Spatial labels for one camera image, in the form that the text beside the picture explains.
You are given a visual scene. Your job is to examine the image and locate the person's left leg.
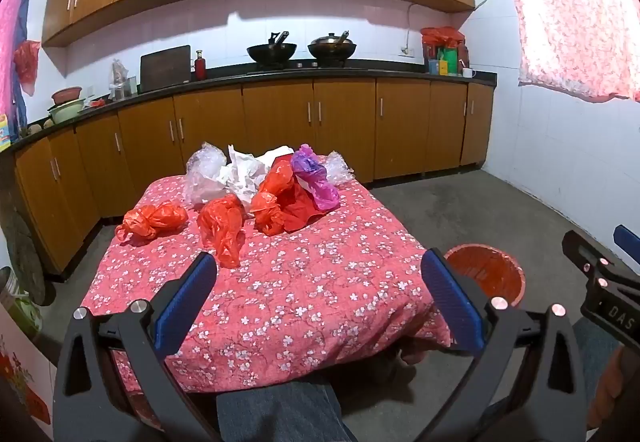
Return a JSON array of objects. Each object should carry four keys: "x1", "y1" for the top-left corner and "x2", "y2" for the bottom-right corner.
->
[{"x1": 216, "y1": 381, "x2": 358, "y2": 442}]

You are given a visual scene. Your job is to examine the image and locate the round wooden board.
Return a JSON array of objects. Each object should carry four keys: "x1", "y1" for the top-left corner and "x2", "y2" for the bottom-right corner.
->
[{"x1": 0, "y1": 192, "x2": 46, "y2": 307}]

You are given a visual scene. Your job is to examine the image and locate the clear bag with bottles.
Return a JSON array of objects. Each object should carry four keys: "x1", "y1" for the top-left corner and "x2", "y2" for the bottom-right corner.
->
[{"x1": 110, "y1": 59, "x2": 138, "y2": 101}]

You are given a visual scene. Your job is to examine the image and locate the green patterned pot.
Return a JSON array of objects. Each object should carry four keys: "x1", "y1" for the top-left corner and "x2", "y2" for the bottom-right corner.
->
[{"x1": 0, "y1": 267, "x2": 43, "y2": 338}]

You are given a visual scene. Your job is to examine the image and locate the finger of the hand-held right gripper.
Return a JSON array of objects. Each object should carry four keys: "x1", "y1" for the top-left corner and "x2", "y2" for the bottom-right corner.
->
[
  {"x1": 614, "y1": 224, "x2": 640, "y2": 267},
  {"x1": 562, "y1": 230, "x2": 616, "y2": 285}
]

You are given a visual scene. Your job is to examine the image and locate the purple plastic bag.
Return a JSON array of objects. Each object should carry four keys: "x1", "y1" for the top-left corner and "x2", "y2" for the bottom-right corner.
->
[{"x1": 291, "y1": 144, "x2": 341, "y2": 211}]

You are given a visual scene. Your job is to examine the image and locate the red basin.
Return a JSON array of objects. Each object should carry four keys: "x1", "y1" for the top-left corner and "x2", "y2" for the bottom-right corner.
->
[{"x1": 51, "y1": 86, "x2": 83, "y2": 106}]

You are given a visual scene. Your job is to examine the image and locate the dark cutting board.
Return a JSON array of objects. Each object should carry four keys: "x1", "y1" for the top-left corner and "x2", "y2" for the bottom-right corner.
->
[{"x1": 140, "y1": 45, "x2": 192, "y2": 93}]

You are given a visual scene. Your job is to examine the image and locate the gas stove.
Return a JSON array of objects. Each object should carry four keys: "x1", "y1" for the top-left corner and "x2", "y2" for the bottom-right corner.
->
[{"x1": 245, "y1": 59, "x2": 361, "y2": 72}]

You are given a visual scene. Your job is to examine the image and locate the dark red plastic bag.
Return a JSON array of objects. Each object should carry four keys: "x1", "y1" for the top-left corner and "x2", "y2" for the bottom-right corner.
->
[{"x1": 277, "y1": 179, "x2": 326, "y2": 231}]

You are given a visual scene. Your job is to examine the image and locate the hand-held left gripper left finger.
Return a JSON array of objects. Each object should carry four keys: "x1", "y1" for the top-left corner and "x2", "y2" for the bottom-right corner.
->
[{"x1": 52, "y1": 251, "x2": 221, "y2": 442}]

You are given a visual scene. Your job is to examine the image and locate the red floral blanket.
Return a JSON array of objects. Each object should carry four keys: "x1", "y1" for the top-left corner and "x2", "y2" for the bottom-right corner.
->
[{"x1": 80, "y1": 153, "x2": 453, "y2": 395}]

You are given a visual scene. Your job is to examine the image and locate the pink cloth with blue edge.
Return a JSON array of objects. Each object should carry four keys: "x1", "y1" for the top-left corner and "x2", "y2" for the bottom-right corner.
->
[{"x1": 0, "y1": 0, "x2": 38, "y2": 143}]

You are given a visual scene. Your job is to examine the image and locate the person's leg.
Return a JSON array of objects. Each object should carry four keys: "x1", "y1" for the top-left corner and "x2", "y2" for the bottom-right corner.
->
[
  {"x1": 216, "y1": 381, "x2": 358, "y2": 442},
  {"x1": 570, "y1": 317, "x2": 623, "y2": 403}
]

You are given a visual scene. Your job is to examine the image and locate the pink floral curtain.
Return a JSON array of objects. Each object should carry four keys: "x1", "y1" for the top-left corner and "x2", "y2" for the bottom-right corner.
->
[{"x1": 496, "y1": 0, "x2": 640, "y2": 103}]

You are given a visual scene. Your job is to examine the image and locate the black countertop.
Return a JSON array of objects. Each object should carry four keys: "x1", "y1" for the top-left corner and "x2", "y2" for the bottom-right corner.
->
[{"x1": 10, "y1": 64, "x2": 498, "y2": 153}]

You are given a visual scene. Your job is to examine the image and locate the white paper bag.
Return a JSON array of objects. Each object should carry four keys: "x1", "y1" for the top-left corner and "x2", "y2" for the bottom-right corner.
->
[{"x1": 260, "y1": 147, "x2": 296, "y2": 169}]

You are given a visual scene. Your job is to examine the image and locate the black wok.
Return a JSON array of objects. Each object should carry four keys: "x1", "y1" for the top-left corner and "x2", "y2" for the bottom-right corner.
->
[{"x1": 246, "y1": 32, "x2": 297, "y2": 67}]

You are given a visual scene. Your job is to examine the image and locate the wok with lid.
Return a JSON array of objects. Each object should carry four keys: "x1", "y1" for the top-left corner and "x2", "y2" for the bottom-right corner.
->
[{"x1": 307, "y1": 30, "x2": 358, "y2": 66}]

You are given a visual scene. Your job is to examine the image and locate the white plastic bag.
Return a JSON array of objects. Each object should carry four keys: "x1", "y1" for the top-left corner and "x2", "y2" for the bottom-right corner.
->
[{"x1": 220, "y1": 144, "x2": 273, "y2": 203}]

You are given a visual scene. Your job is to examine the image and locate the white wall cable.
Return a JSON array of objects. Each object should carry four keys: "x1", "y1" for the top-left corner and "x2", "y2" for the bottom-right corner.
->
[{"x1": 405, "y1": 0, "x2": 506, "y2": 50}]

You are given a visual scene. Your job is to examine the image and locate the person's right hand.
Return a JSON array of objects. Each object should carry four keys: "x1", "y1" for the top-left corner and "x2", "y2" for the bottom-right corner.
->
[{"x1": 587, "y1": 347, "x2": 626, "y2": 429}]

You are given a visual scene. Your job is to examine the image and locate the red plastic waste basket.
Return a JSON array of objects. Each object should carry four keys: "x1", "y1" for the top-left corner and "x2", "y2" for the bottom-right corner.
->
[{"x1": 444, "y1": 244, "x2": 527, "y2": 307}]

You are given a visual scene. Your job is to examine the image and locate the hanging red plastic bag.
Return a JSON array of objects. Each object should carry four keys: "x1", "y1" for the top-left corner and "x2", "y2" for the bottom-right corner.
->
[{"x1": 13, "y1": 40, "x2": 41, "y2": 97}]

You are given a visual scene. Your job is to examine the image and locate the small bubble wrap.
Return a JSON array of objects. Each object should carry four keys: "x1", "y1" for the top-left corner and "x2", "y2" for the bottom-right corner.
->
[{"x1": 322, "y1": 152, "x2": 355, "y2": 187}]

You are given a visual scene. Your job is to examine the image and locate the person's right leg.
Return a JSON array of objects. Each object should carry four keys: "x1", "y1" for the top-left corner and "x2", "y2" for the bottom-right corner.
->
[{"x1": 570, "y1": 317, "x2": 623, "y2": 403}]

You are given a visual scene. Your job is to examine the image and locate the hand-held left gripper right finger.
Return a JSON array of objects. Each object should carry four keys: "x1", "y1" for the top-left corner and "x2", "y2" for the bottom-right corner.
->
[{"x1": 421, "y1": 248, "x2": 587, "y2": 442}]

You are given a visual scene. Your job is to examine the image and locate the red bag on jars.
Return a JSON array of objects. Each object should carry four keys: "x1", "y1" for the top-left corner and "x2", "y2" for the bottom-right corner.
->
[{"x1": 420, "y1": 26, "x2": 466, "y2": 48}]

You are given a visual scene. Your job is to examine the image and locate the wooden base cabinets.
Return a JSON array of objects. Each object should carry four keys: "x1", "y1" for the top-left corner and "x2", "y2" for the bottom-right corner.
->
[{"x1": 12, "y1": 76, "x2": 496, "y2": 280}]

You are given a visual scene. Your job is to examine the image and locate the large bubble wrap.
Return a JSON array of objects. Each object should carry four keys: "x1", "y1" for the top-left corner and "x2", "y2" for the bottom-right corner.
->
[{"x1": 184, "y1": 142, "x2": 232, "y2": 207}]

